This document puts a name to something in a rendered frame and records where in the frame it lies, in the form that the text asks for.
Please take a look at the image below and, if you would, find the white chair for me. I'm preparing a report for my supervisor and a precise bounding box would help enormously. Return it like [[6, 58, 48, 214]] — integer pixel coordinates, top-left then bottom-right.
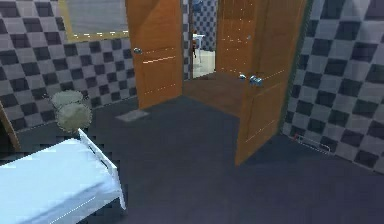
[[192, 33, 206, 64]]

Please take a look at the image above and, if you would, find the orange wooden room door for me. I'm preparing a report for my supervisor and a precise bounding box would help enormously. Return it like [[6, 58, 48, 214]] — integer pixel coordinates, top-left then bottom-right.
[[215, 0, 259, 78], [125, 0, 184, 110], [234, 0, 308, 167]]

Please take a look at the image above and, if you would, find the gold framed window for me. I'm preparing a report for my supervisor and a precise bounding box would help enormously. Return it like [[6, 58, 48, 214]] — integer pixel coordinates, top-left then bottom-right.
[[58, 0, 130, 43]]

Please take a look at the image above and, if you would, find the brown wooden furniture edge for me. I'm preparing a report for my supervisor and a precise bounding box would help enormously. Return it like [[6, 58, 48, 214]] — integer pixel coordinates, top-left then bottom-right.
[[0, 101, 21, 153]]

